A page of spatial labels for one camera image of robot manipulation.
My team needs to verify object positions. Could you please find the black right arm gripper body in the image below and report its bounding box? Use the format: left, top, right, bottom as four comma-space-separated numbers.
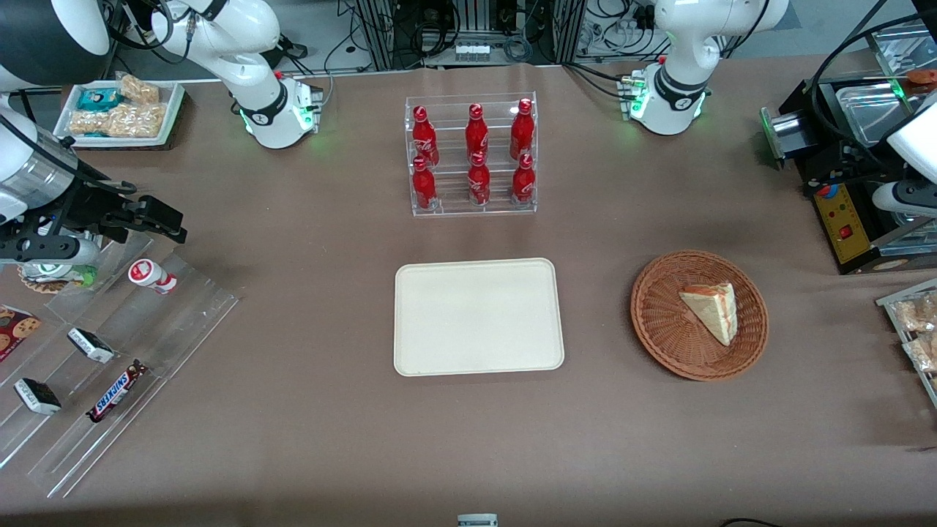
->
42, 179, 145, 244

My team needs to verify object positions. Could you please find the triangular sandwich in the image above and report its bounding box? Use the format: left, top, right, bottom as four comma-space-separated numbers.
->
679, 282, 738, 348

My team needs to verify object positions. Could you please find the white snack tray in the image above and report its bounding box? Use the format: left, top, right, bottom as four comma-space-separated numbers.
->
54, 78, 185, 152

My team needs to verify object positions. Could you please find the beige plastic tray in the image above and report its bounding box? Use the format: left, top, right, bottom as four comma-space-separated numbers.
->
394, 258, 566, 378

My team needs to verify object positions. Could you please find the brown wicker basket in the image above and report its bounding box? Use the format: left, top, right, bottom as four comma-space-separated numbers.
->
630, 250, 769, 382

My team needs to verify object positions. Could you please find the steel tray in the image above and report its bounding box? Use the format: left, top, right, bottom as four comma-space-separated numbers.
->
833, 81, 920, 149

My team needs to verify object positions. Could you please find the grey tray with pastries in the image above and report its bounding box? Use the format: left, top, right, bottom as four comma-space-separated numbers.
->
876, 277, 937, 409

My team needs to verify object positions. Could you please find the red white yogurt bottle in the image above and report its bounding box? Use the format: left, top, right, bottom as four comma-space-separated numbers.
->
127, 258, 179, 296

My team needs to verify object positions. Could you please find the green white cup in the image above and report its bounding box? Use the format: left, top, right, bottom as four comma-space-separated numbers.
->
20, 258, 100, 288

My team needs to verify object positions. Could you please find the small wicker coaster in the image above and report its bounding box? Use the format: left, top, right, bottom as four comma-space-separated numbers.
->
16, 269, 74, 296

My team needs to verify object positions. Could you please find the large puffed rice snack bag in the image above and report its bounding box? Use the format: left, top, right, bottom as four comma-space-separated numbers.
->
69, 102, 168, 139

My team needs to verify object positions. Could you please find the clear acrylic stepped shelf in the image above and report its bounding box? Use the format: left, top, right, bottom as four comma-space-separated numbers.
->
0, 233, 242, 500

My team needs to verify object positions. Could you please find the teal snack package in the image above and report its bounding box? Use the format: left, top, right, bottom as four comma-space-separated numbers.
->
76, 87, 122, 113

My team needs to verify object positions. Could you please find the small puffed rice snack bag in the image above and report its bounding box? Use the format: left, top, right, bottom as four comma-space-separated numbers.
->
116, 72, 161, 105

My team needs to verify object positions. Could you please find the black white snack pack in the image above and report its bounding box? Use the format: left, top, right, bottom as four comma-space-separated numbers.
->
67, 327, 116, 365
13, 377, 63, 416

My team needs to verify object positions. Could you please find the chocolate chip cookie box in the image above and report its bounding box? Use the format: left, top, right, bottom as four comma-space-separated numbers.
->
0, 304, 43, 364

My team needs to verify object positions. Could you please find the Snickers chocolate bar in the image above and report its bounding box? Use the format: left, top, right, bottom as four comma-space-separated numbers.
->
85, 359, 149, 425

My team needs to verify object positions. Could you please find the red cola bottle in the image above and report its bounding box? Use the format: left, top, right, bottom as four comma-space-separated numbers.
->
465, 103, 490, 158
411, 105, 441, 168
509, 98, 536, 160
511, 153, 537, 206
467, 152, 492, 207
411, 156, 439, 212

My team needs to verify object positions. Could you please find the clear acrylic bottle rack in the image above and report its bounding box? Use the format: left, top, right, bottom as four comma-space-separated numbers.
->
404, 91, 538, 217

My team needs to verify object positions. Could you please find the black machine with yellow panel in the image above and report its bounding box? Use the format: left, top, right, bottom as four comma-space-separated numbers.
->
760, 72, 937, 277

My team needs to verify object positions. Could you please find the metal box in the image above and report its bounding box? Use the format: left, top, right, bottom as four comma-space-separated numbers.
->
867, 20, 937, 83

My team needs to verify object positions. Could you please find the wrapped pastry pack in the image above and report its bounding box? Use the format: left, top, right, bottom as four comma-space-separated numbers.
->
894, 292, 937, 334
903, 333, 937, 375

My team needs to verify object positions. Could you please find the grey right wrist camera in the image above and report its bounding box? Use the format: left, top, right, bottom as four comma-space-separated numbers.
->
0, 235, 102, 269

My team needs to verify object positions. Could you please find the aluminium frame rack with cables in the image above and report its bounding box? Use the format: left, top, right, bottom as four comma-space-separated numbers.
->
322, 0, 663, 72

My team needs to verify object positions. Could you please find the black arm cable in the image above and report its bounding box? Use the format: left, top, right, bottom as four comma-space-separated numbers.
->
805, 12, 937, 173

